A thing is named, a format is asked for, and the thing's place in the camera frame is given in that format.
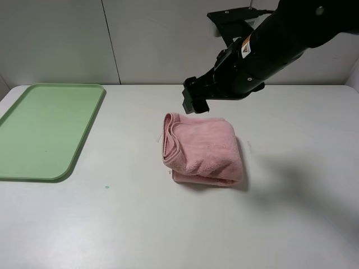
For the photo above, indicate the pink fluffy towel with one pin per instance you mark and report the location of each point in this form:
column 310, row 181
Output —
column 201, row 151

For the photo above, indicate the green plastic tray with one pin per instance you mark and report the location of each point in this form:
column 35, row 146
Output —
column 44, row 131

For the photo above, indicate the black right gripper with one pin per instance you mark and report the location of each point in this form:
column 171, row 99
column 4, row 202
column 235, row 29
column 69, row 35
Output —
column 277, row 40

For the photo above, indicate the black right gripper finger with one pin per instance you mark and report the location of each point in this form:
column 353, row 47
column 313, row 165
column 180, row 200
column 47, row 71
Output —
column 193, row 104

